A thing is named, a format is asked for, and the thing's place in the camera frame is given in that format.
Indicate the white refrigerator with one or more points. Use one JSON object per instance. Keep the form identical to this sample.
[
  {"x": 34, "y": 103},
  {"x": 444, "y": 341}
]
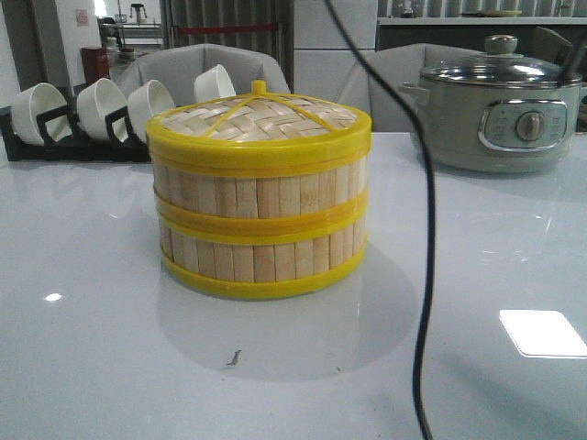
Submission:
[{"x": 321, "y": 58}]

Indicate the grey electric cooking pot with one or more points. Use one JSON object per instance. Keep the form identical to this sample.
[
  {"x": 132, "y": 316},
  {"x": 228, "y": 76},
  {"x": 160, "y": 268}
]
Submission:
[{"x": 497, "y": 111}]

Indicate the white bowl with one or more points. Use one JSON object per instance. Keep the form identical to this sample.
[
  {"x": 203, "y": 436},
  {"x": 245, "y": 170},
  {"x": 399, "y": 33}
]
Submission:
[
  {"x": 30, "y": 103},
  {"x": 147, "y": 101},
  {"x": 213, "y": 84},
  {"x": 94, "y": 103}
]

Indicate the right grey chair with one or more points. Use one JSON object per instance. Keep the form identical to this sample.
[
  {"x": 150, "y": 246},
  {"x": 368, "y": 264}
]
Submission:
[{"x": 396, "y": 66}]

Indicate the bamboo steamer tray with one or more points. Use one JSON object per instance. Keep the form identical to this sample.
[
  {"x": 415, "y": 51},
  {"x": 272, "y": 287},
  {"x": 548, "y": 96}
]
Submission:
[
  {"x": 304, "y": 205},
  {"x": 267, "y": 271}
]

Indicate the grey chair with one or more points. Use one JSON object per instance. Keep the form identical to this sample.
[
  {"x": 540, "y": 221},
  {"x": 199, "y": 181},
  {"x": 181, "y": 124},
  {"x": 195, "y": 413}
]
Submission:
[
  {"x": 177, "y": 69},
  {"x": 396, "y": 66}
]

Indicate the black dish rack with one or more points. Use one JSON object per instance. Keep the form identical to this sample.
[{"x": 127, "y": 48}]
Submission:
[{"x": 122, "y": 145}]

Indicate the left grey chair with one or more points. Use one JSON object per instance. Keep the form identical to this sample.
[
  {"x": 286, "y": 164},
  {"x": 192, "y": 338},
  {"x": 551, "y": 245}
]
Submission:
[{"x": 177, "y": 69}]

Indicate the red barrier belt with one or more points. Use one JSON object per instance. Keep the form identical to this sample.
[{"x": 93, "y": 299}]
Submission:
[{"x": 228, "y": 29}]

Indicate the red trash bin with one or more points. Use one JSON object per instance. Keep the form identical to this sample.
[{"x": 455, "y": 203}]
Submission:
[{"x": 95, "y": 63}]

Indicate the yellow plate on counter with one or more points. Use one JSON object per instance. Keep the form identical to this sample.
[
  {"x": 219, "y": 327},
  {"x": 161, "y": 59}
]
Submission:
[{"x": 500, "y": 13}]

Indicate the woven bamboo steamer lid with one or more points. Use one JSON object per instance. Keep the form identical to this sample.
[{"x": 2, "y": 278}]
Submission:
[{"x": 259, "y": 134}]

